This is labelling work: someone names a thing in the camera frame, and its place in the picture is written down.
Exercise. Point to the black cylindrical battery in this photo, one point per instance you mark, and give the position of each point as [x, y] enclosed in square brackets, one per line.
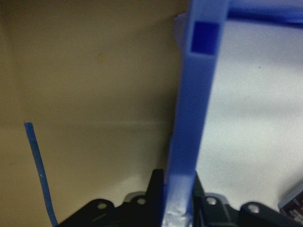
[294, 205]

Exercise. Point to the blue plastic storage bin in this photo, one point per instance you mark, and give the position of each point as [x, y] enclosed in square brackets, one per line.
[194, 106]

